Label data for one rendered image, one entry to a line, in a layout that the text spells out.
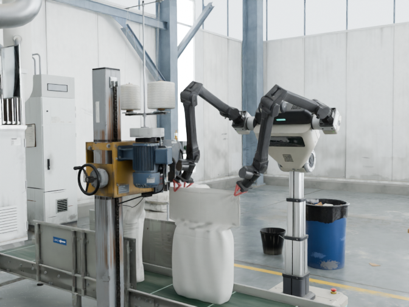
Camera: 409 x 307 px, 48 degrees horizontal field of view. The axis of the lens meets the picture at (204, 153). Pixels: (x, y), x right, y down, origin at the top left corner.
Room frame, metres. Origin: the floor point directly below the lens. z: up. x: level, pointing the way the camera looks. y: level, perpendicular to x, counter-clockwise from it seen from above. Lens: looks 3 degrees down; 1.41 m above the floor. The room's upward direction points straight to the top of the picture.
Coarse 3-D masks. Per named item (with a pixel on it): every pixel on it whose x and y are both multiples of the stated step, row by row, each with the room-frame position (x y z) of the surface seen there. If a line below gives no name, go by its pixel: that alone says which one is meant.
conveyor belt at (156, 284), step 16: (16, 256) 3.68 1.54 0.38; (32, 256) 3.68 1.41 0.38; (144, 272) 3.24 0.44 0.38; (144, 288) 2.91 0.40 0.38; (160, 288) 2.91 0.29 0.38; (192, 304) 2.64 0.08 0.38; (208, 304) 2.63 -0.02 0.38; (224, 304) 2.63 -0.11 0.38; (240, 304) 2.63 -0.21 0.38; (256, 304) 2.63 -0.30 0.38; (272, 304) 2.63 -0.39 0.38; (288, 304) 2.63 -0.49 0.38
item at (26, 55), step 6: (6, 0) 5.43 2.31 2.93; (12, 0) 5.42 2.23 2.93; (30, 24) 5.60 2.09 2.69; (6, 30) 5.43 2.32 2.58; (12, 30) 5.42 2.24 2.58; (18, 30) 5.44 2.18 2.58; (24, 30) 5.48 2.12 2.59; (30, 30) 5.59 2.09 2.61; (6, 36) 5.44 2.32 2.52; (12, 36) 5.42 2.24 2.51; (24, 36) 5.48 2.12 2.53; (30, 36) 5.58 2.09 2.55; (6, 42) 5.44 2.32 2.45; (12, 42) 5.42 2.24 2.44; (24, 42) 5.48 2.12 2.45; (30, 42) 5.58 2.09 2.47; (24, 48) 5.48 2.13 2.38; (30, 48) 5.57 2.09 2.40; (24, 54) 5.48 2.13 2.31; (30, 54) 5.57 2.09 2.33; (24, 60) 5.47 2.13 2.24; (30, 60) 5.56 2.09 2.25; (24, 66) 5.47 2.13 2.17; (30, 66) 5.56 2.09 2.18
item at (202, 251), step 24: (192, 192) 2.73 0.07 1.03; (216, 192) 2.68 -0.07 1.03; (192, 216) 2.73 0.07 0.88; (216, 216) 2.68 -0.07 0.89; (192, 240) 2.70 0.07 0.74; (216, 240) 2.63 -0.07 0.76; (192, 264) 2.70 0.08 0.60; (216, 264) 2.62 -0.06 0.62; (192, 288) 2.71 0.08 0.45; (216, 288) 2.61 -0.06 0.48
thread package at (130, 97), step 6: (126, 84) 2.82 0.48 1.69; (132, 84) 2.85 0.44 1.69; (126, 90) 2.79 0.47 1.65; (132, 90) 2.79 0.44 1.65; (138, 90) 2.83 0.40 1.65; (126, 96) 2.79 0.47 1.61; (132, 96) 2.79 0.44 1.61; (138, 96) 2.82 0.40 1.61; (126, 102) 2.78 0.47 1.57; (132, 102) 2.79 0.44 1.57; (138, 102) 2.82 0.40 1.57; (126, 108) 2.78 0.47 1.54; (132, 108) 2.79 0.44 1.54; (138, 108) 2.82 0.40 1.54
